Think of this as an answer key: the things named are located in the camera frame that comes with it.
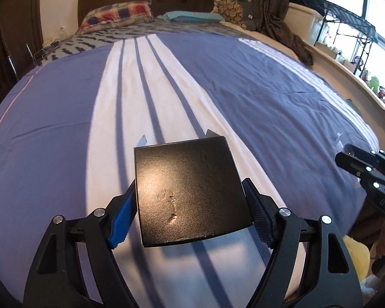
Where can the patterned plush bag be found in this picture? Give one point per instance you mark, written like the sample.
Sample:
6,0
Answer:
232,8

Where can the brown curtain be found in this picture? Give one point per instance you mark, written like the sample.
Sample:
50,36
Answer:
276,12

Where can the black metal rack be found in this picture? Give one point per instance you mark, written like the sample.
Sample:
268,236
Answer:
349,16

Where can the plaid pillow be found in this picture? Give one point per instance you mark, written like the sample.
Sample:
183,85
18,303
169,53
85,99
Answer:
115,14

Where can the black cardboard box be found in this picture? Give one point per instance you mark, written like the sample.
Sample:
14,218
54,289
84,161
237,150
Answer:
189,192

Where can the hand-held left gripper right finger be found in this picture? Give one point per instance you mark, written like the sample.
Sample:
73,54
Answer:
260,219

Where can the folding chair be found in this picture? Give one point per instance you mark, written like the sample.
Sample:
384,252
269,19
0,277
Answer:
9,57

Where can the grey patterned bed sheet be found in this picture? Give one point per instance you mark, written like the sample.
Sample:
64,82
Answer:
93,40

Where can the row of small toy figures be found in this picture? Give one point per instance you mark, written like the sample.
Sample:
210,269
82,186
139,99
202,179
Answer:
374,83

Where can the blue white striped blanket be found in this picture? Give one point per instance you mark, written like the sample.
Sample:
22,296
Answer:
260,102

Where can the white storage box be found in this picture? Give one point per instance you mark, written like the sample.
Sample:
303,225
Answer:
303,22

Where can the yellow plush toy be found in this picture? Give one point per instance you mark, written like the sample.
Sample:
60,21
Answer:
357,256

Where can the teal pillow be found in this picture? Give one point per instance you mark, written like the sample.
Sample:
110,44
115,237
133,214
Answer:
189,16

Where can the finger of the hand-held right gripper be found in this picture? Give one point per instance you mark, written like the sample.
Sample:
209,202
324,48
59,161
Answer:
349,165
383,160

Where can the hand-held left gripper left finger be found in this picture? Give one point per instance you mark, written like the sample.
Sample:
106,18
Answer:
122,219

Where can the dark wooden wardrobe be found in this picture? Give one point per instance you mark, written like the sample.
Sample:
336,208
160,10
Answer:
9,22

